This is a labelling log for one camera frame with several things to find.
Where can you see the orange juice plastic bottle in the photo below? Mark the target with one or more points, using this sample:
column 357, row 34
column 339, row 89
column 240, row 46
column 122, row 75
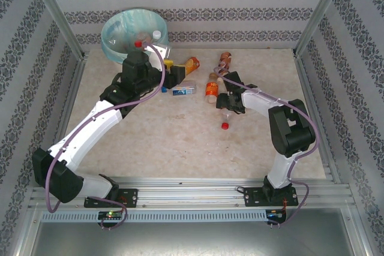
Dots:
column 192, row 64

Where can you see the short clear bottle red label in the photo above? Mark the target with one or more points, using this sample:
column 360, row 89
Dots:
column 224, row 125

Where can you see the small bottle orange label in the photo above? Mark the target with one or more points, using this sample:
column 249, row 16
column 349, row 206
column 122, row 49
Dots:
column 212, row 88

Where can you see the brown drink plastic bottle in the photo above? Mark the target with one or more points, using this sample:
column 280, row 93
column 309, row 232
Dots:
column 225, row 59

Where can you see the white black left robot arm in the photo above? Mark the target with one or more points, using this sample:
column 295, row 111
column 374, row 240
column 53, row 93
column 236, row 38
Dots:
column 87, row 130

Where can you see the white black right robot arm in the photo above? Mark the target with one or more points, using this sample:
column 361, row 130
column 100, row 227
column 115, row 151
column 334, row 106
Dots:
column 292, row 136

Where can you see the white bin with blue liner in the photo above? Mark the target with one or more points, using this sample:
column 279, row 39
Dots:
column 120, row 28

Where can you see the clear bottle blue label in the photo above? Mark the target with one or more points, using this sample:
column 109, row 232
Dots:
column 183, row 90

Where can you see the small controller board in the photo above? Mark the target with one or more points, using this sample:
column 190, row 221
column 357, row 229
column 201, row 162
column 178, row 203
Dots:
column 274, row 214
column 109, row 214

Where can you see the grey metal sheet panel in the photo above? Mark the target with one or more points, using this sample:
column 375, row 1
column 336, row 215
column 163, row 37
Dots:
column 192, row 238

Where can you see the aluminium side rail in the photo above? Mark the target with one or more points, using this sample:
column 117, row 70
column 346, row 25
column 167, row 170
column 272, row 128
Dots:
column 315, row 109
column 70, row 94

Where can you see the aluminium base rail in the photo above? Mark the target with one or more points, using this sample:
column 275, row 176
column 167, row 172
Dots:
column 192, row 193

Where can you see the aluminium frame post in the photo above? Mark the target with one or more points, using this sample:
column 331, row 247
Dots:
column 51, row 7
column 322, row 7

